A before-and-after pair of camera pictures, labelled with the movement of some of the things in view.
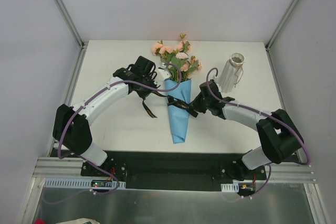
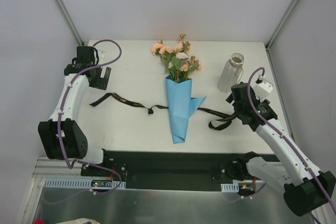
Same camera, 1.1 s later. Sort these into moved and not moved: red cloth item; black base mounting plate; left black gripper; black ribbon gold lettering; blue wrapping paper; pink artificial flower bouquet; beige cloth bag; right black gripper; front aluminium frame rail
Moved: black ribbon gold lettering; right black gripper; left black gripper
Not moved: front aluminium frame rail; beige cloth bag; blue wrapping paper; black base mounting plate; pink artificial flower bouquet; red cloth item
